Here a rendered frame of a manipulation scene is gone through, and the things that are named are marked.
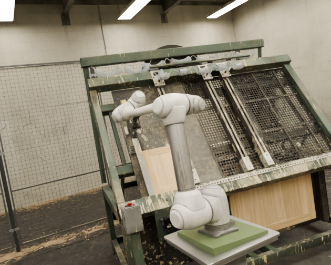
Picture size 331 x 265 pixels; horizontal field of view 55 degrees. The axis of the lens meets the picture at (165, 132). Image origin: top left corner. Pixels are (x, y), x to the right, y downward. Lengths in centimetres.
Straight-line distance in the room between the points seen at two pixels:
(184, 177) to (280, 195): 163
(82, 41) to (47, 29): 77
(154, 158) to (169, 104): 100
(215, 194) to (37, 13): 648
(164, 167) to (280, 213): 125
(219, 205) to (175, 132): 49
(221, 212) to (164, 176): 83
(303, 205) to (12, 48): 618
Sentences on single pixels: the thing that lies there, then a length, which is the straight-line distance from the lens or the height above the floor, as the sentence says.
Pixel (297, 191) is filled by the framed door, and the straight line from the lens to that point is 333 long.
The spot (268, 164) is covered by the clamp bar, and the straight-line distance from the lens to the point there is 286.
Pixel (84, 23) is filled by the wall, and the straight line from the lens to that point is 785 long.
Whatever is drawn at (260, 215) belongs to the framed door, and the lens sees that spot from 314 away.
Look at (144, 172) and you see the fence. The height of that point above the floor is 107.
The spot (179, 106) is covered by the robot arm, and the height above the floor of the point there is 154.
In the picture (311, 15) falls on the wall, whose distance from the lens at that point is 810.
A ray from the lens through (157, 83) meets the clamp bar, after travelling 299.
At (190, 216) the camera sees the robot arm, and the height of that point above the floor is 96.
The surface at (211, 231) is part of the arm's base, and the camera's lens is 192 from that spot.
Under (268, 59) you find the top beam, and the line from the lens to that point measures 367.
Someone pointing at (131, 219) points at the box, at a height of 85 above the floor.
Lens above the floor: 153
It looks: 4 degrees down
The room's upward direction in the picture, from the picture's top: 9 degrees counter-clockwise
